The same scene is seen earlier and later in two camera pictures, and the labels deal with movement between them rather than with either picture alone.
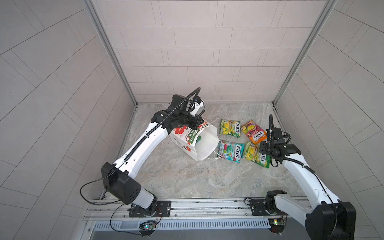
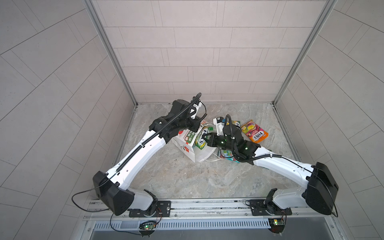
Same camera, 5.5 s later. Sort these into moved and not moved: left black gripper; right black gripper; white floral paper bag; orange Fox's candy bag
Moved: right black gripper
Not moved: white floral paper bag; left black gripper; orange Fox's candy bag
